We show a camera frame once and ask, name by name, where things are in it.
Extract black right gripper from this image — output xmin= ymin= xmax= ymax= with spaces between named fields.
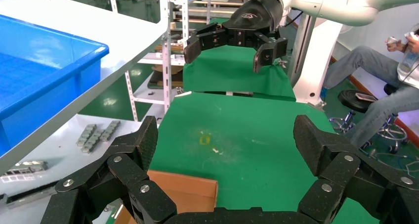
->
xmin=183 ymin=0 xmax=289 ymax=74

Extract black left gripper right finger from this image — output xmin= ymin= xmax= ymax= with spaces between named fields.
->
xmin=293 ymin=114 xmax=419 ymax=224

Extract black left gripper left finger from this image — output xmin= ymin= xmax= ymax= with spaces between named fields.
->
xmin=40 ymin=115 xmax=177 ymax=224

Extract brown cardboard box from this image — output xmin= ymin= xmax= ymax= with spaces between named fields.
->
xmin=113 ymin=170 xmax=219 ymax=224

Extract blue plastic tray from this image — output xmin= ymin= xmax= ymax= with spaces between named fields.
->
xmin=0 ymin=14 xmax=110 ymax=158

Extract seated person bare hand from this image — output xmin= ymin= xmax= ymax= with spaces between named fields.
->
xmin=387 ymin=40 xmax=407 ymax=53

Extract green cloth on neighbouring table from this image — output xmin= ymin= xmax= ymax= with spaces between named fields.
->
xmin=182 ymin=17 xmax=297 ymax=102

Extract small ribbed metal clip strip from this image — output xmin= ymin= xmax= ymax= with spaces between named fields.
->
xmin=99 ymin=120 xmax=121 ymax=142
xmin=82 ymin=128 xmax=106 ymax=154
xmin=76 ymin=124 xmax=97 ymax=147

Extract white storage rack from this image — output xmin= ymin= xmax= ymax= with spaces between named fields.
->
xmin=106 ymin=0 xmax=213 ymax=105

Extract black round stool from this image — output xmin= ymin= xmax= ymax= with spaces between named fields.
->
xmin=329 ymin=90 xmax=410 ymax=154

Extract perforated white steel strut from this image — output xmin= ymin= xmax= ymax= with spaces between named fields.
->
xmin=161 ymin=0 xmax=172 ymax=113
xmin=124 ymin=70 xmax=139 ymax=122

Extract white board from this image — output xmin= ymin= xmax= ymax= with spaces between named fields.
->
xmin=0 ymin=113 xmax=165 ymax=224

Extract smartphone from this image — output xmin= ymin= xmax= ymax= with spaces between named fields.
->
xmin=355 ymin=92 xmax=377 ymax=102

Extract white robot torso column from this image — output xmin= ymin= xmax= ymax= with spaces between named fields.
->
xmin=290 ymin=12 xmax=343 ymax=106

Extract long narrow metal strip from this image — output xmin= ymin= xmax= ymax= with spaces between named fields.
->
xmin=0 ymin=160 xmax=49 ymax=184

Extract seated person in jeans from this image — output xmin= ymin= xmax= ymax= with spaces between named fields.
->
xmin=322 ymin=22 xmax=419 ymax=149

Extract white metal shelf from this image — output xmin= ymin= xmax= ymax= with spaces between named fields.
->
xmin=0 ymin=0 xmax=171 ymax=176

